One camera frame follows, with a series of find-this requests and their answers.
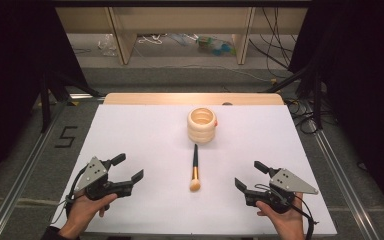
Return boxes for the right hand-held gripper cable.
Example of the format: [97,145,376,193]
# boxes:
[293,194,318,240]

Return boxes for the person's right hand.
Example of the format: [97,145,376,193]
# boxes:
[255,192,306,240]

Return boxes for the thin white floor cable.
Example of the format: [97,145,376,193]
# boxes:
[179,64,274,84]

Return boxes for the cream ribbed brush holder cup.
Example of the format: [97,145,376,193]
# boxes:
[186,107,218,145]

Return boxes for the blue plastic item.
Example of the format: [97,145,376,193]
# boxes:
[213,39,236,57]

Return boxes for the aluminium floor rail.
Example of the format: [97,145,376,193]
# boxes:
[308,126,381,240]
[0,93,106,240]

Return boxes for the hand-held gripper cable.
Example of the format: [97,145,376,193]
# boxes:
[293,194,318,240]
[64,164,88,218]

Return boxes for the green packet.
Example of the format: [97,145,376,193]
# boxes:
[196,35,215,51]

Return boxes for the black curtain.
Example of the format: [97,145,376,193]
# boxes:
[288,0,384,214]
[0,0,91,191]

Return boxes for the white cord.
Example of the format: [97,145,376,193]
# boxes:
[137,33,168,45]

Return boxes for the black metal stand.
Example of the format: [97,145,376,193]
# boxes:
[39,69,101,134]
[263,63,324,131]

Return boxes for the left hand-held gripper cable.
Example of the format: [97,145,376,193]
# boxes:
[64,164,88,218]

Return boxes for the black hanging cables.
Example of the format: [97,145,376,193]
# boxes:
[249,7,298,79]

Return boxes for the black cable bundle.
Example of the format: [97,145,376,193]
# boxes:
[286,98,318,135]

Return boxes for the bluish clear plastic bag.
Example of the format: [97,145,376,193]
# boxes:
[168,33,201,48]

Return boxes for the makeup brush with gold ferrule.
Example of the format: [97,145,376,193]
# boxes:
[189,143,202,193]

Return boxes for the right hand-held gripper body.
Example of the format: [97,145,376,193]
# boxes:
[244,167,319,215]

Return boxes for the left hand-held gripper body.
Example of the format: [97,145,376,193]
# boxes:
[74,155,135,202]

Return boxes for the white table sheet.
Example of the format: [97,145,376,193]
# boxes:
[51,103,338,237]

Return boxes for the person's left hand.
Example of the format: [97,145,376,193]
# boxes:
[59,189,119,239]

